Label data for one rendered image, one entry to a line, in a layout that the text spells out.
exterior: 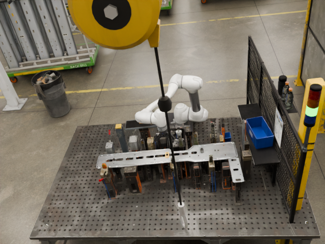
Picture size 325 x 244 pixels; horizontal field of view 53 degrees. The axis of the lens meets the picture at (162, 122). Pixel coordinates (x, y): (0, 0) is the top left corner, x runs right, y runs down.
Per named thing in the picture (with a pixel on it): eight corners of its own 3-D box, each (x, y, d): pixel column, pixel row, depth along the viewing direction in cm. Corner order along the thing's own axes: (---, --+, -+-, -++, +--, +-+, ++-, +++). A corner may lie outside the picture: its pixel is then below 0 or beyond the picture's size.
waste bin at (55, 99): (41, 121, 568) (24, 86, 523) (51, 103, 609) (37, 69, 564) (68, 120, 561) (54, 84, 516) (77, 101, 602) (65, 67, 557)
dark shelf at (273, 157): (254, 166, 294) (254, 164, 292) (237, 107, 364) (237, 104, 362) (279, 164, 292) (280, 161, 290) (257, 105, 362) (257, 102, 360)
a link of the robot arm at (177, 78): (167, 81, 321) (180, 81, 318) (171, 70, 334) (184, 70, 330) (168, 91, 330) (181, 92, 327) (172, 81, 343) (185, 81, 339)
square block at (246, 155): (242, 182, 319) (243, 156, 297) (241, 176, 326) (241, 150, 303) (250, 181, 319) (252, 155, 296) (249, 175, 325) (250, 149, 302)
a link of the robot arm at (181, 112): (176, 114, 398) (174, 99, 384) (190, 115, 393) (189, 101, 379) (172, 123, 386) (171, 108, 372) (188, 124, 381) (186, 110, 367)
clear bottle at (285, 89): (282, 103, 289) (284, 84, 277) (280, 99, 294) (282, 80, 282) (289, 102, 289) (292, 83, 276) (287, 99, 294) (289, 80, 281)
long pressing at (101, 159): (95, 171, 318) (94, 170, 317) (98, 155, 335) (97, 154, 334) (238, 158, 306) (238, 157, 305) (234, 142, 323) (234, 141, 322)
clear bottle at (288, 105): (285, 110, 281) (288, 91, 269) (283, 106, 286) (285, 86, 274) (293, 109, 281) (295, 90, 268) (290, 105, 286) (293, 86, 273)
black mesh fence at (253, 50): (277, 267, 320) (296, 156, 224) (241, 135, 474) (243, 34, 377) (291, 266, 319) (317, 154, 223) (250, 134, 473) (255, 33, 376)
